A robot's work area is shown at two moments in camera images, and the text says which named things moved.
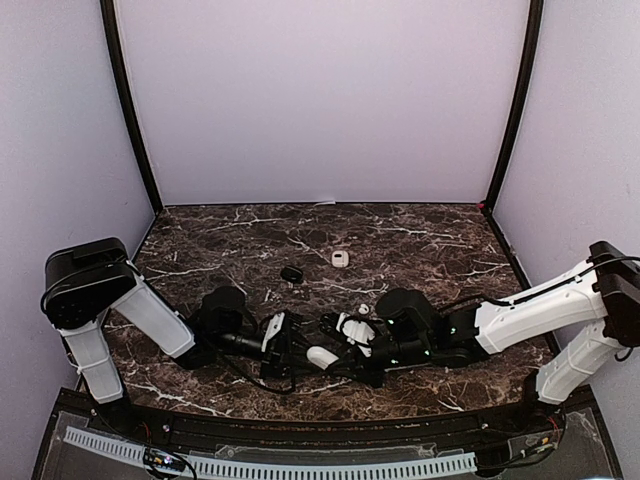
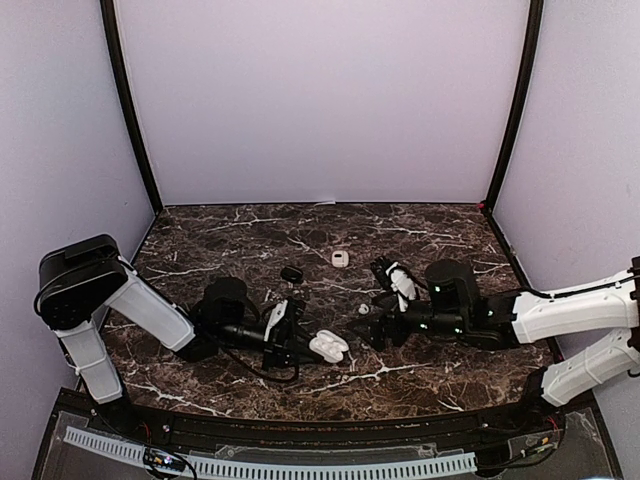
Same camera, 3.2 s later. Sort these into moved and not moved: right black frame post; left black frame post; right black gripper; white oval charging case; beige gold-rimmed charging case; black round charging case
Moved: white oval charging case; right black gripper
Not moved: right black frame post; black round charging case; left black frame post; beige gold-rimmed charging case
